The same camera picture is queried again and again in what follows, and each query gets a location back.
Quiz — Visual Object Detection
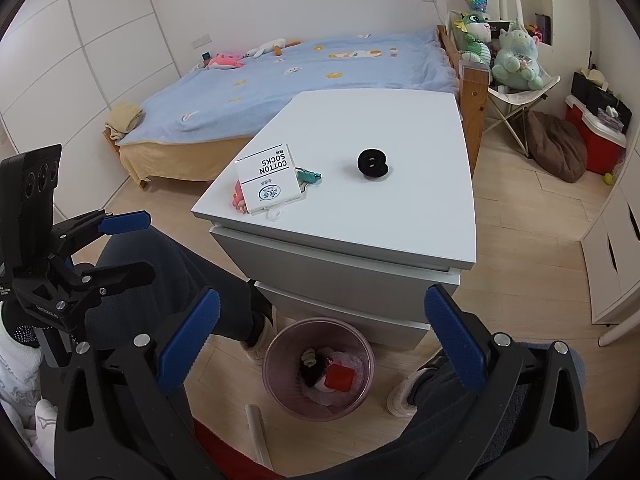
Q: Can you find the white drawer unit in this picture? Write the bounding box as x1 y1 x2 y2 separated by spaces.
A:
582 142 640 324

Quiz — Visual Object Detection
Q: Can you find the brown bean bag cushion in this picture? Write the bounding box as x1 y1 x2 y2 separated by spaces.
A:
525 110 587 183

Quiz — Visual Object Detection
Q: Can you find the white folding chair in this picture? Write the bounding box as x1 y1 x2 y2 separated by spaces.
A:
484 70 561 158

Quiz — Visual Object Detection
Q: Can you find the white drawer cabinet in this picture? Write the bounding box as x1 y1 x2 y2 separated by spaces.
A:
193 89 476 350

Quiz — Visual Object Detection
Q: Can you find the purple trash bin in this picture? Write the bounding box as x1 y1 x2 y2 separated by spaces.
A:
262 318 375 422

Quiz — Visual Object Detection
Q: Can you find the white goose plush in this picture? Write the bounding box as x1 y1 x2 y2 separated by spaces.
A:
244 38 300 58

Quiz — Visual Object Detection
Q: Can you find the teal dragon plush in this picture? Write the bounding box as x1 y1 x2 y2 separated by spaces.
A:
491 22 544 91

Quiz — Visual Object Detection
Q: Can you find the green dinosaur plush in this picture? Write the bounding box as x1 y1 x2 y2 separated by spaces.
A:
454 12 491 67

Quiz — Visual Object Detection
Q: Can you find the red plastic box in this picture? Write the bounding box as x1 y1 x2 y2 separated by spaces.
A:
323 363 356 392

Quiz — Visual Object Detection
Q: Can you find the white cotton socks box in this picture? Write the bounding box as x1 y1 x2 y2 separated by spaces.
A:
234 143 303 214

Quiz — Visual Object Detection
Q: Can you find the pink doll toy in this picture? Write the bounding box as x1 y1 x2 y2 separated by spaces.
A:
232 181 248 214

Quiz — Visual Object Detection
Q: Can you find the pink plush on bed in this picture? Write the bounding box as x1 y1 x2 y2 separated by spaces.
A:
206 53 244 70

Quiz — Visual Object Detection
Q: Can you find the red storage box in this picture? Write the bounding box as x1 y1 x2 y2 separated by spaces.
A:
565 94 627 176

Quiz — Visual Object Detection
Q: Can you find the bed with blue blanket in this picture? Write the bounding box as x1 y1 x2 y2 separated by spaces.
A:
111 26 488 186

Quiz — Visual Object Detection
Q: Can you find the teal clip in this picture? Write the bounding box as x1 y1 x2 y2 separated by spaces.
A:
296 168 322 193

